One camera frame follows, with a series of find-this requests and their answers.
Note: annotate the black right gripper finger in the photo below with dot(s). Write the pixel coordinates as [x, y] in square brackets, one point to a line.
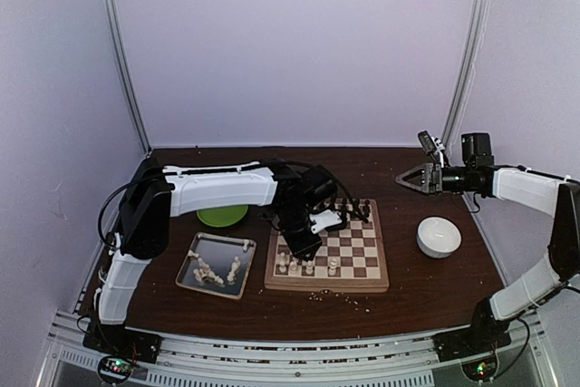
[414, 186]
[415, 172]

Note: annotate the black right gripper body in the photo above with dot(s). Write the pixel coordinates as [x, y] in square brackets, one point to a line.
[441, 184]

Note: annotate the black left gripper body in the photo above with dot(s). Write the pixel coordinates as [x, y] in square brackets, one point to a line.
[290, 226]

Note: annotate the white chess knight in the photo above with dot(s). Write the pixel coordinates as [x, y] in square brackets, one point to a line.
[294, 268]

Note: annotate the white chess bishop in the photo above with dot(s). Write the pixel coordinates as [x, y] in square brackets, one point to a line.
[309, 268]

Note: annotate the white chess king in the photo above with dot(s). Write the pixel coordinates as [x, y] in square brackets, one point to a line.
[333, 264]

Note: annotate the metal tray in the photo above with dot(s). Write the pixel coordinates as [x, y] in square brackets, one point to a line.
[206, 237]

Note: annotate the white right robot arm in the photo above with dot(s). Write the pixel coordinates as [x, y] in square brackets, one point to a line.
[528, 220]

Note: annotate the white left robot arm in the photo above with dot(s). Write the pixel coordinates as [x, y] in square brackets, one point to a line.
[149, 201]

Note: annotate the black chess pieces row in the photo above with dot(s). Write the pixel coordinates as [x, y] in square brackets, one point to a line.
[349, 210]

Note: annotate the wooden chess board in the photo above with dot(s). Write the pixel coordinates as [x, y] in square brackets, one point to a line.
[359, 247]

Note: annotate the white chess pieces pile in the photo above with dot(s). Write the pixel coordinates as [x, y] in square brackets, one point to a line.
[219, 266]

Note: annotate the white bowl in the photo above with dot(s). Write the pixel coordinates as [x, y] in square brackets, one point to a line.
[438, 237]

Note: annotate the green plate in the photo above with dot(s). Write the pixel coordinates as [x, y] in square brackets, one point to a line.
[222, 217]

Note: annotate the aluminium frame post right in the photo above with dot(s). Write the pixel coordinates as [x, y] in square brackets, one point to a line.
[466, 76]

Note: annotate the aluminium frame post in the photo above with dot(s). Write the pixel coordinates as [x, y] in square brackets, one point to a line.
[122, 66]
[466, 76]

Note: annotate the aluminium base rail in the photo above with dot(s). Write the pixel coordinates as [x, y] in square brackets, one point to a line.
[397, 360]

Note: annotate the aluminium frame post left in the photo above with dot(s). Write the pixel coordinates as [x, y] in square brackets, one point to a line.
[122, 66]

